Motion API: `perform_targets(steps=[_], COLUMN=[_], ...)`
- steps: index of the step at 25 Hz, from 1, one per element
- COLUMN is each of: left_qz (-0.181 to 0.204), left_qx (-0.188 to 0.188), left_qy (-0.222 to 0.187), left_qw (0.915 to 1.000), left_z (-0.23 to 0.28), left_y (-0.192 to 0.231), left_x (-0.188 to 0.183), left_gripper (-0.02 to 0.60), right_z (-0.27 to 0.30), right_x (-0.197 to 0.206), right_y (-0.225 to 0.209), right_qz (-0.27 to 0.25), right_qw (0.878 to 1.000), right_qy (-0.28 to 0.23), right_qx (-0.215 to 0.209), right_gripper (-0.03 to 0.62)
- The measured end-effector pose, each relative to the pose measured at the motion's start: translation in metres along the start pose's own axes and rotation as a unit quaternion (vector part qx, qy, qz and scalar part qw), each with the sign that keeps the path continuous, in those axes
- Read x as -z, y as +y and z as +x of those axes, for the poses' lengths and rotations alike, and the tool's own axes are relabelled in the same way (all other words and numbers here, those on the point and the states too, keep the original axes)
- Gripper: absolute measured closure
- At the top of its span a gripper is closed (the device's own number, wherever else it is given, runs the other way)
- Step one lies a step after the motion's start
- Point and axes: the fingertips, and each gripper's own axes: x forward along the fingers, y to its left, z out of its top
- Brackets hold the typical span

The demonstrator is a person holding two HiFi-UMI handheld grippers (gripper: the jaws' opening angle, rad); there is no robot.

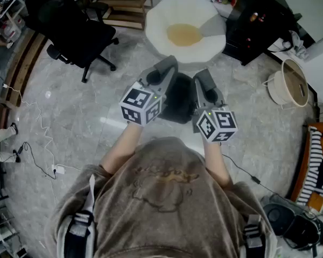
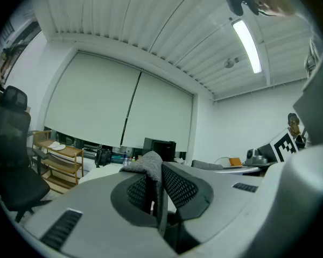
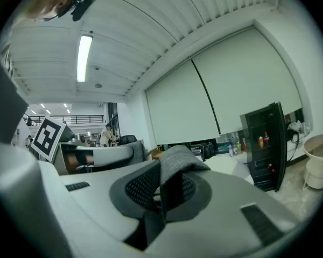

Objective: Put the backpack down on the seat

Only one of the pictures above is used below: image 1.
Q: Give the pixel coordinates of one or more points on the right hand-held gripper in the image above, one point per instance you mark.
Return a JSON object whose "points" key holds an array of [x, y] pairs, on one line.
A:
{"points": [[218, 122]]}

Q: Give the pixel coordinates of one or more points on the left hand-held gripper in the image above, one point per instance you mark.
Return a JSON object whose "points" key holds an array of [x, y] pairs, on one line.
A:
{"points": [[137, 98]]}

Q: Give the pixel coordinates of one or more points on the white egg-shaped beanbag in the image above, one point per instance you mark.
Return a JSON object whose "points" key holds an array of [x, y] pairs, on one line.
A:
{"points": [[161, 17]]}

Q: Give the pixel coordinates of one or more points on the person's right forearm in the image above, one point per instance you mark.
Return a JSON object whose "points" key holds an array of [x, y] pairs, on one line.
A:
{"points": [[216, 163]]}

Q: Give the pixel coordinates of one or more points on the person's left forearm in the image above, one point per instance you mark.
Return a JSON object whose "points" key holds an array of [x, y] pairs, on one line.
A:
{"points": [[121, 152]]}

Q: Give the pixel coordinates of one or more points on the red drink bottle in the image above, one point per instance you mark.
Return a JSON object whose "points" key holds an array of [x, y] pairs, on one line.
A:
{"points": [[248, 43]]}

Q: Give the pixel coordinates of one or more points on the white round basket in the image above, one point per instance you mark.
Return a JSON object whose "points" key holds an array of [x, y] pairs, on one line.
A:
{"points": [[277, 87]]}

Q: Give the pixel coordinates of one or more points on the black glass-door cabinet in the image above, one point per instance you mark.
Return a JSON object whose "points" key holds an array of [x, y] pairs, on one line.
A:
{"points": [[258, 36]]}

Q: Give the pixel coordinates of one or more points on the wooden shelf rack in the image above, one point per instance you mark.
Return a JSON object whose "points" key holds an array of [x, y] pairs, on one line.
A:
{"points": [[123, 3]]}

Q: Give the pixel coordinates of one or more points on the orange drink bottle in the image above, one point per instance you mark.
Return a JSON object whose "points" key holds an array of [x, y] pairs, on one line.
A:
{"points": [[254, 16]]}

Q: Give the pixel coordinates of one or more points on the cola bottle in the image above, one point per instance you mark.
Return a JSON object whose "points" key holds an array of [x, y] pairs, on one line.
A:
{"points": [[263, 17]]}

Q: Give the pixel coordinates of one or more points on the black office chair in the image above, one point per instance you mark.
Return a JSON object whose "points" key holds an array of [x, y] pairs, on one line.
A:
{"points": [[70, 31]]}

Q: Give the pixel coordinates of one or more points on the grey crumpled cloth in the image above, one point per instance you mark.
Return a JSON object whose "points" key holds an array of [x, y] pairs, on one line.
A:
{"points": [[296, 44]]}

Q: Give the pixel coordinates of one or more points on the person's grey-brown t-shirt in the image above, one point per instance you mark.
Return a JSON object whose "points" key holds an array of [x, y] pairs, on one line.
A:
{"points": [[161, 211]]}

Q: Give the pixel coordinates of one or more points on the wooden platform edge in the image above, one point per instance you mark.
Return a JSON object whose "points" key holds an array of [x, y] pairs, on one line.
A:
{"points": [[24, 63]]}

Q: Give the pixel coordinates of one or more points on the white power adapter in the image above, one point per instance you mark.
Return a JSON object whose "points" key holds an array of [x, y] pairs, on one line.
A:
{"points": [[58, 169]]}

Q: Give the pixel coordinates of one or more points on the black grey bag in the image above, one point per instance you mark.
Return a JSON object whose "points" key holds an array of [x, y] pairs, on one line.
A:
{"points": [[280, 219]]}

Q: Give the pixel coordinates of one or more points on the white cluttered desk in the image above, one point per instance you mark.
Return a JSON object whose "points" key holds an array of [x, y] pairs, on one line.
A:
{"points": [[13, 23]]}

